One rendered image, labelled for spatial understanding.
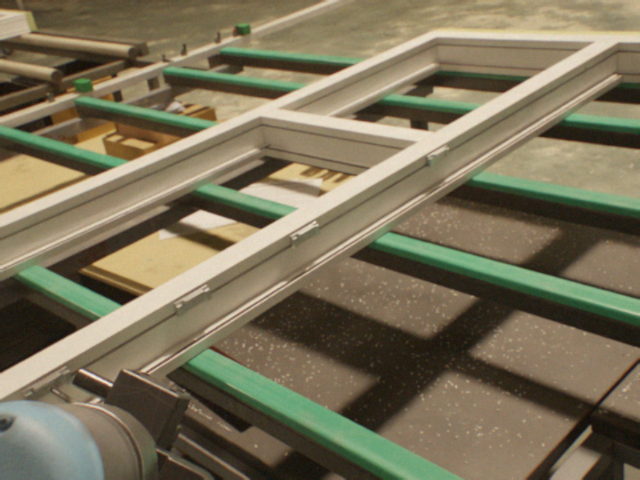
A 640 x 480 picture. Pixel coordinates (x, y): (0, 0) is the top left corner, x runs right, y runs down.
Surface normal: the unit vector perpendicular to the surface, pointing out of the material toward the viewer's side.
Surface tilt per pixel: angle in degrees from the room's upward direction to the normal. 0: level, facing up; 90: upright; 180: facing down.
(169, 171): 90
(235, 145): 90
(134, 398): 52
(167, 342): 90
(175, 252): 0
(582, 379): 0
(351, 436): 0
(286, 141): 90
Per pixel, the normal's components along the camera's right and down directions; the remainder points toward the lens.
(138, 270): -0.15, -0.88
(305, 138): -0.69, 0.42
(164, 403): -0.02, -0.19
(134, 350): 0.71, 0.22
